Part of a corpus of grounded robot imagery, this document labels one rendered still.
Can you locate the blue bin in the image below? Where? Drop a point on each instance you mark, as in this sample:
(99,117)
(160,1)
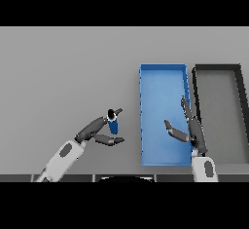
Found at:
(163,116)

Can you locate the dark grey bin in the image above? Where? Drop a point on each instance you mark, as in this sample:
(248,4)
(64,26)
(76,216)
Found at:
(223,112)

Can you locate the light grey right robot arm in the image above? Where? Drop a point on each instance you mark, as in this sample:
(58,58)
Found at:
(204,168)

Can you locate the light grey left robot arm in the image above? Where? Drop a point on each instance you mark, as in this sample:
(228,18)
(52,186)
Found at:
(60,161)

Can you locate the blue pipe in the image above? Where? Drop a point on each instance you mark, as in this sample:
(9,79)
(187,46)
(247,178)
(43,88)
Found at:
(113,124)

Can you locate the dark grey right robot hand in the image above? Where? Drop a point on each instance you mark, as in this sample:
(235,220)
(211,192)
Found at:
(196,132)

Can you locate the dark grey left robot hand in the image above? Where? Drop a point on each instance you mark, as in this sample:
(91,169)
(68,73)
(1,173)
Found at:
(92,130)

